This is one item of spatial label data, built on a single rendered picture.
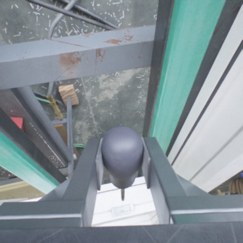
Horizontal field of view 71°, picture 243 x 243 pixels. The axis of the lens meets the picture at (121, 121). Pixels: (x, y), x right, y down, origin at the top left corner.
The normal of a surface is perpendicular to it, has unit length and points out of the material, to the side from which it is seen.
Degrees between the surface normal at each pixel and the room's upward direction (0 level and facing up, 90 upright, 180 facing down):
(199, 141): 90
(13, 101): 0
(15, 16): 0
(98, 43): 90
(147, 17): 0
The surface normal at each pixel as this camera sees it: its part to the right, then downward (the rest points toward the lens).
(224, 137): -0.98, 0.16
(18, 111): 0.20, 0.79
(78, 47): -0.04, -0.59
